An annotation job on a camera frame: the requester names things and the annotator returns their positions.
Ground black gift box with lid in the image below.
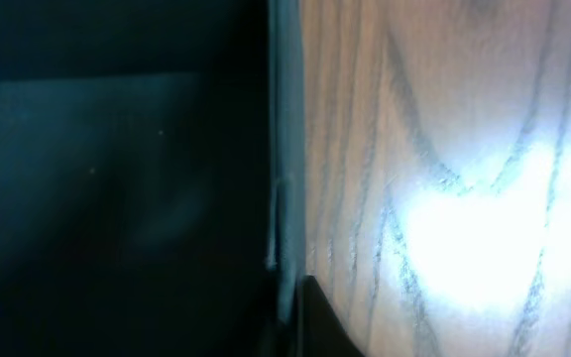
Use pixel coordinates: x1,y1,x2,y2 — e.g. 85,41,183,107
0,0,302,356

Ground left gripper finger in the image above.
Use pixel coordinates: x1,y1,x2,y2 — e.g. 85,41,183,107
296,275,364,357

